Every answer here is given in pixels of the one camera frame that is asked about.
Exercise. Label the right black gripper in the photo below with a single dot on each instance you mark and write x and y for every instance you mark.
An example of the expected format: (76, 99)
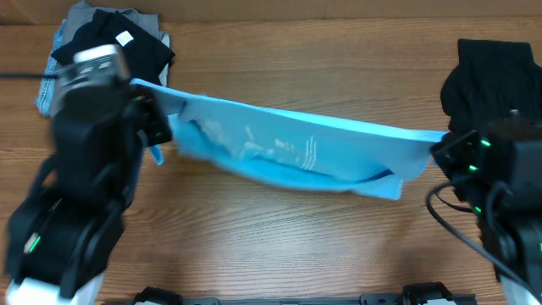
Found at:
(444, 149)

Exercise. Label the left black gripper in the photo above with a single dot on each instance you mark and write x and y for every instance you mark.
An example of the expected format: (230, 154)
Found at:
(152, 109)

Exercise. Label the light blue printed t-shirt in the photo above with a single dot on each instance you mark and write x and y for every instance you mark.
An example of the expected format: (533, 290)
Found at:
(293, 150)

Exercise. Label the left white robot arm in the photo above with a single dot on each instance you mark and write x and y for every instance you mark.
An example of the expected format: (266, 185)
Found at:
(60, 238)

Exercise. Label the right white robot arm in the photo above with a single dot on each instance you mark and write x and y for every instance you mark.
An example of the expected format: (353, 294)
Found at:
(495, 171)

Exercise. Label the folded black shirt with tag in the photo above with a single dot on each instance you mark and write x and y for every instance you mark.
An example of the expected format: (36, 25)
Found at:
(145, 55)

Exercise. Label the black garment on right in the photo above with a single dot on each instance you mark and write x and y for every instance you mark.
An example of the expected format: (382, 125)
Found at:
(492, 78)

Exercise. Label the folded light blue jeans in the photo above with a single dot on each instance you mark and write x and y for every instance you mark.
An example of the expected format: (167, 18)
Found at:
(45, 94)

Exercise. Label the folded grey garment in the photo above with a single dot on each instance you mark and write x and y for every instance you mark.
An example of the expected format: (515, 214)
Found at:
(82, 12)

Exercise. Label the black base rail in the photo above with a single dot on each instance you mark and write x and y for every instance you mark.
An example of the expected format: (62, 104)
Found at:
(429, 293)

